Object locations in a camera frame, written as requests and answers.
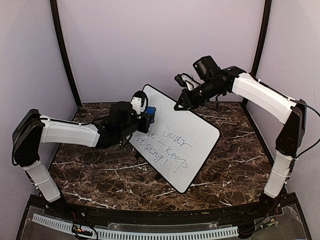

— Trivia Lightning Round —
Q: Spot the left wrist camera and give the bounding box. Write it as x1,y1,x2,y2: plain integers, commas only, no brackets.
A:
130,90,149,116

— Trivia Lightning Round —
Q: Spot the white slotted cable duct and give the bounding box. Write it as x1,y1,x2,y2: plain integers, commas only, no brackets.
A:
32,213,239,240

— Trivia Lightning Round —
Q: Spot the black curved front rail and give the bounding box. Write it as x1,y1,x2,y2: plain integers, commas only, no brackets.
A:
33,194,283,226

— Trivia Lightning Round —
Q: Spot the left black frame post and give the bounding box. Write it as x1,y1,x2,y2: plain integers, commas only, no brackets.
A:
49,0,82,108

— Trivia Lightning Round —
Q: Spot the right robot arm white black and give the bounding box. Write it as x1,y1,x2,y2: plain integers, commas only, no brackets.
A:
174,55,307,199

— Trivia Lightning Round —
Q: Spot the white whiteboard black frame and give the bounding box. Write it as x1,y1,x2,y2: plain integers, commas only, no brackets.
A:
129,84,221,194

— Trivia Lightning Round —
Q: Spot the black frame post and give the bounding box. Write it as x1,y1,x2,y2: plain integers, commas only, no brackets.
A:
49,0,82,108
251,0,272,76

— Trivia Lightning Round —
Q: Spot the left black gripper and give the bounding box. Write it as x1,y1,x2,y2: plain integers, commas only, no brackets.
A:
117,112,154,141

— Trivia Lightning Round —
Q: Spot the blue whiteboard eraser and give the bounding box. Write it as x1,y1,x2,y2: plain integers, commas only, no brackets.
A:
146,106,156,124

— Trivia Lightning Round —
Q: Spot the right black frame post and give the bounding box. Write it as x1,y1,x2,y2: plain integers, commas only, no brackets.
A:
251,0,272,76

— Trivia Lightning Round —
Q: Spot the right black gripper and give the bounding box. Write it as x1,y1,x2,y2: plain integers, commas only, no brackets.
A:
173,79,224,111

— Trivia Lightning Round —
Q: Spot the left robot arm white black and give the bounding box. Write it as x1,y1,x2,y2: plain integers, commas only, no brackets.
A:
11,101,156,218

